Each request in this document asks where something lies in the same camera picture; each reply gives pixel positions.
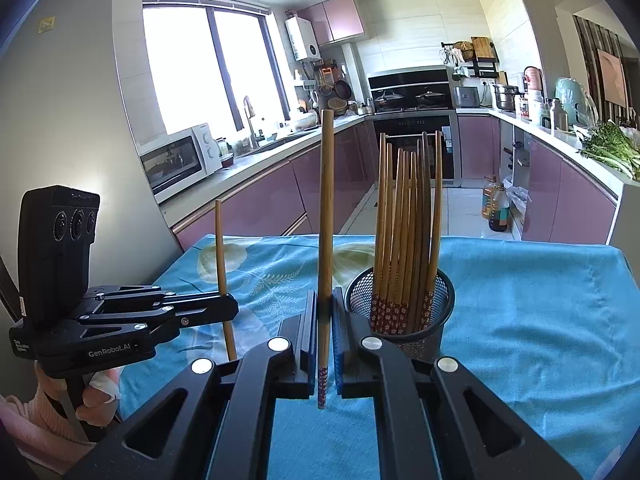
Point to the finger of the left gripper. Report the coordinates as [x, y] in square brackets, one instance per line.
[121, 299]
[176, 313]

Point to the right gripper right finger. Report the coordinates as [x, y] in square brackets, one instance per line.
[435, 421]

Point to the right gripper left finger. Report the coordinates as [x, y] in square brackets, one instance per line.
[212, 421]

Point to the wooden chopstick red end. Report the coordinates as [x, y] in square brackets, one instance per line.
[386, 259]
[415, 220]
[379, 236]
[324, 292]
[395, 253]
[222, 280]
[405, 224]

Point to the dark wooden chopstick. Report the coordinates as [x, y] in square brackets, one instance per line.
[426, 220]

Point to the kitchen faucet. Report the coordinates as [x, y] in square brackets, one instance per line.
[250, 115]

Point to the kitchen window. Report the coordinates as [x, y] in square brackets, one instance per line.
[204, 61]

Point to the teal kitchen appliance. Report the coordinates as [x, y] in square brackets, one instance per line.
[578, 104]

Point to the black mesh utensil cup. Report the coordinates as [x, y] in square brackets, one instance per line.
[419, 340]

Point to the pink lower cabinets left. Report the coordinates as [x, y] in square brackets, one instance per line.
[278, 192]

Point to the pink cabinets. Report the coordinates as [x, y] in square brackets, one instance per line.
[570, 198]
[278, 192]

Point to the white microwave oven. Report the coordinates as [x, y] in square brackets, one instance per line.
[175, 162]

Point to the blue floral tablecloth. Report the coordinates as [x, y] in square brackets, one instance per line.
[552, 329]

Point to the grey refrigerator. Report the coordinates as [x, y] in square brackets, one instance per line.
[63, 122]

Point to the cooking oil bottle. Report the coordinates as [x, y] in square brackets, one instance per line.
[496, 205]

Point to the pink lower cabinets right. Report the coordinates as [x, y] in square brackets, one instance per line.
[570, 198]

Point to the black built-in oven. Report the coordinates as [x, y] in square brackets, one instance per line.
[404, 130]

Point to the white water heater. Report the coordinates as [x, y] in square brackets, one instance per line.
[302, 39]

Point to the black range hood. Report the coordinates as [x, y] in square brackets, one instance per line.
[420, 88]

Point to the silver toaster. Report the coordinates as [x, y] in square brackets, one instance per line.
[465, 97]

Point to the green leafy vegetables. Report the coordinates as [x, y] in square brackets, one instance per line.
[611, 147]

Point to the steel thermos bottle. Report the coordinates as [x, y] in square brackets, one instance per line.
[558, 116]

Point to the pink upper cabinet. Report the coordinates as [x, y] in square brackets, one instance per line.
[334, 21]

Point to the steel cooking pot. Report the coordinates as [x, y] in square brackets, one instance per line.
[504, 96]

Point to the pink electric kettle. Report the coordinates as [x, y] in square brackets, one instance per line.
[533, 79]

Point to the black camera box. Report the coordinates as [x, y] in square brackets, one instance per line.
[57, 227]

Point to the wall spice rack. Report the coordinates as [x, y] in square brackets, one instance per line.
[474, 58]

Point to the pink wall picture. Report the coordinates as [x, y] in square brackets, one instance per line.
[613, 78]

